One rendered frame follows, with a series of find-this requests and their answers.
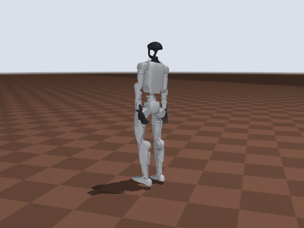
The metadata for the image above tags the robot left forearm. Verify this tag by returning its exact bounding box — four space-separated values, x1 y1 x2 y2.
134 83 142 110

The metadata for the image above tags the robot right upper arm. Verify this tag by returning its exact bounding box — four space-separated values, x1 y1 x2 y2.
161 65 169 92

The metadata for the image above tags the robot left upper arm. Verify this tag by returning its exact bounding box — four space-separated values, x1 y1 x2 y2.
137 62 149 90

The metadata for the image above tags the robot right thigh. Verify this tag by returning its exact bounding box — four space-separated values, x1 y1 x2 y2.
151 107 166 149

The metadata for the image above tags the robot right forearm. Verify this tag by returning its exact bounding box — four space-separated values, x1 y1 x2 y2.
161 90 168 109

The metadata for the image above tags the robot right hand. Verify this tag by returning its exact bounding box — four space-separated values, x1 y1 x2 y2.
161 105 168 124

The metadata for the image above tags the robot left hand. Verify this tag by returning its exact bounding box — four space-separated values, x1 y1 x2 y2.
136 104 150 124

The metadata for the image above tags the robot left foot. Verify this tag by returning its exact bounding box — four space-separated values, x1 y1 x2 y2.
132 176 152 186

